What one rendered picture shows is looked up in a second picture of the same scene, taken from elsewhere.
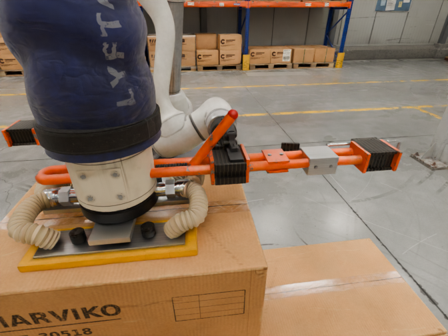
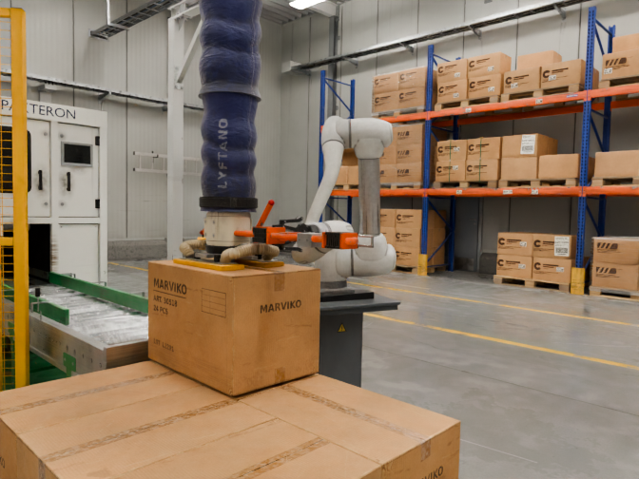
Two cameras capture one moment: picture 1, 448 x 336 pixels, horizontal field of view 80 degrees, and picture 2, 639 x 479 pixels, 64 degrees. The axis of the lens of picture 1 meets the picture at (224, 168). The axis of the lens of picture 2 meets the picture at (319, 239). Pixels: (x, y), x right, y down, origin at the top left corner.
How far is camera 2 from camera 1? 1.65 m
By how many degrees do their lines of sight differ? 56
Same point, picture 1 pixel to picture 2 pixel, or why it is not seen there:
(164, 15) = (329, 164)
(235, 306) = (222, 308)
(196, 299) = (208, 294)
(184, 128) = not seen: hidden behind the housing
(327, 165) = (305, 239)
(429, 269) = not seen: outside the picture
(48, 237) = (187, 251)
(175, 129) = not seen: hidden behind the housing
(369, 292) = (371, 427)
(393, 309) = (367, 438)
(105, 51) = (219, 165)
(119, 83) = (221, 178)
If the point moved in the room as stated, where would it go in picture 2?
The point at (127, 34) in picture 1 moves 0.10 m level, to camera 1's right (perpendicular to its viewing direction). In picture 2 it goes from (229, 160) to (242, 158)
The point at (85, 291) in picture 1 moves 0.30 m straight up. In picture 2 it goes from (180, 271) to (180, 190)
